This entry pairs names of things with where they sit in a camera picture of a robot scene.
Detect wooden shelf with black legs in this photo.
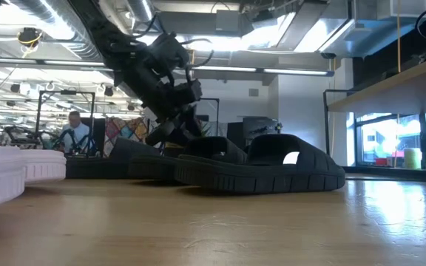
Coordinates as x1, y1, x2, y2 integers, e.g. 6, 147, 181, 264
322, 50, 426, 171

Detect large silver air duct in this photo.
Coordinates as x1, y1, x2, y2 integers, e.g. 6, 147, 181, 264
294, 0, 426, 58

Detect round silver ventilation duct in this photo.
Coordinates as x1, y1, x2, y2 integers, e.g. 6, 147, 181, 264
9, 0, 105, 62

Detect rectangular silver ventilation duct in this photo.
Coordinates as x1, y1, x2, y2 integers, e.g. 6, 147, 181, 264
149, 0, 328, 40

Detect hanging yellow rope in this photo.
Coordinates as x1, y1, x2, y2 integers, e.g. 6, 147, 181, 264
395, 0, 402, 74

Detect black machine on stand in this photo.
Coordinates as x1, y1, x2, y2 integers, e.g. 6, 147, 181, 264
227, 116, 284, 143

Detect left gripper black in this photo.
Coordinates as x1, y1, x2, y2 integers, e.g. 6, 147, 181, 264
141, 78, 203, 147

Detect long ceiling strip light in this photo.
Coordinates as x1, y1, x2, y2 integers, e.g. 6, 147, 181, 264
0, 57, 335, 78

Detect person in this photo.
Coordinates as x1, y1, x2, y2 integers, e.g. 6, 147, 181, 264
59, 109, 92, 154

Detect window with black frame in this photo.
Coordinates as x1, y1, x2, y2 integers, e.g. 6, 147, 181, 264
353, 109, 426, 173

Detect colourful patchwork quilt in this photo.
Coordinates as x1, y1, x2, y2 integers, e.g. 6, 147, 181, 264
103, 116, 150, 157

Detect yellow roll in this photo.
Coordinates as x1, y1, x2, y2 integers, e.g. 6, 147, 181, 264
403, 147, 423, 171

